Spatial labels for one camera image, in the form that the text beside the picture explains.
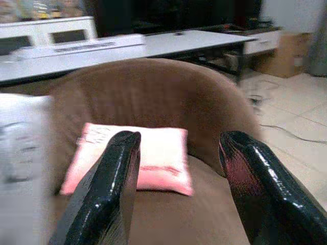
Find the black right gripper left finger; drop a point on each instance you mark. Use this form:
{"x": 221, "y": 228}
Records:
{"x": 107, "y": 183}

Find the white top coffee table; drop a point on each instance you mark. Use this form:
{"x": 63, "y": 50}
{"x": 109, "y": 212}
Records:
{"x": 194, "y": 40}

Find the long white carton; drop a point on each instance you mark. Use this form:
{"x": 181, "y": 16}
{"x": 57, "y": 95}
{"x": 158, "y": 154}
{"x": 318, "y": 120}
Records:
{"x": 87, "y": 46}

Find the brown cardboard box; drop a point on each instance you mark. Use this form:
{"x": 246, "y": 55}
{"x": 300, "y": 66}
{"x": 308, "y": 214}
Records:
{"x": 288, "y": 56}

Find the black television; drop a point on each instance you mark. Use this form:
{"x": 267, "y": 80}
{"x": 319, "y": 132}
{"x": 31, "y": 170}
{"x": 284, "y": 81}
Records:
{"x": 178, "y": 14}

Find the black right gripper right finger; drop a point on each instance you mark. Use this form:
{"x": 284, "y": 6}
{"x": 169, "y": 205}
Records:
{"x": 265, "y": 194}

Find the white low cabinet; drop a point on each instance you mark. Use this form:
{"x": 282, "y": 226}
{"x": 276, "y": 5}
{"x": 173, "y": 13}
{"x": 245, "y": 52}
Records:
{"x": 263, "y": 42}

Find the white tv cabinet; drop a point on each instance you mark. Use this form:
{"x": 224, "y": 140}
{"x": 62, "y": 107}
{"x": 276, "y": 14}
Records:
{"x": 41, "y": 28}

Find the grey pillow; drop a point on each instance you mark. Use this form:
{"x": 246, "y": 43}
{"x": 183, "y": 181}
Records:
{"x": 20, "y": 143}

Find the brown fabric sofa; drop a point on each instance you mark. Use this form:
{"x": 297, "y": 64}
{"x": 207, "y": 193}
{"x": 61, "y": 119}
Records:
{"x": 153, "y": 97}

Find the pink square pillow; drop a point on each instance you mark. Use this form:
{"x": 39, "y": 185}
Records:
{"x": 163, "y": 150}

